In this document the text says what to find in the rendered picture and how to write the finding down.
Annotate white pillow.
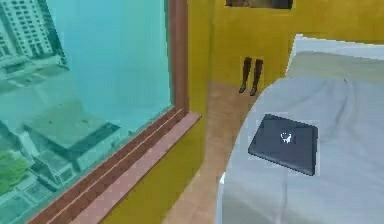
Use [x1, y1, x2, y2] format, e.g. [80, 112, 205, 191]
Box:
[285, 33, 384, 86]

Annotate dark framed wall picture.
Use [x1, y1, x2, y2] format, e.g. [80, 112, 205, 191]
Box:
[225, 0, 294, 10]

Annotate brown framed window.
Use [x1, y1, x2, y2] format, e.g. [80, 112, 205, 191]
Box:
[0, 0, 203, 224]

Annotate black closed laptop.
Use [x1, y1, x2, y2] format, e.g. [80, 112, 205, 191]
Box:
[247, 113, 319, 177]

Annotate bed with grey blanket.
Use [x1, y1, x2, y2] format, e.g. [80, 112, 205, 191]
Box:
[214, 33, 384, 224]

